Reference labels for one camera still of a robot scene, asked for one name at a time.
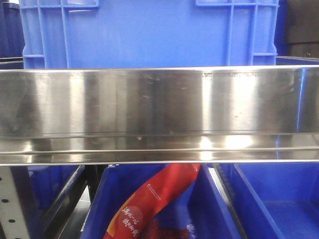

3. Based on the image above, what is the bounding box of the middle dark blue bin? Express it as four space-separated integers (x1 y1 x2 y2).
80 164 240 239

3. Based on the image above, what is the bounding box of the dark blue bin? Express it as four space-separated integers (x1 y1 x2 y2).
217 163 319 239
24 164 85 217
80 164 240 239

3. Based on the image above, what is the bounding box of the left dark blue bin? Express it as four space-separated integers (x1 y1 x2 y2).
24 164 85 217

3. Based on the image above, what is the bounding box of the right dark blue bin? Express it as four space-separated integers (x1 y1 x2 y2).
217 163 319 239

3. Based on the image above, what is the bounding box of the red printed snack bag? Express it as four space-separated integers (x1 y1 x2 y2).
103 163 201 239

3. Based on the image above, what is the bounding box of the large light blue crate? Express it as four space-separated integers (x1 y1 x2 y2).
19 0 279 69

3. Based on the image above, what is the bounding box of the black foam stack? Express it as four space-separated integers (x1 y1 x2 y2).
286 0 319 58

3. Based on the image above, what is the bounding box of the stainless steel conveyor rail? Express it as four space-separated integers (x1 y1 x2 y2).
0 65 319 166

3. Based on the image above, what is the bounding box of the white perforated metal post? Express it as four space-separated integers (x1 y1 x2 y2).
0 166 30 239

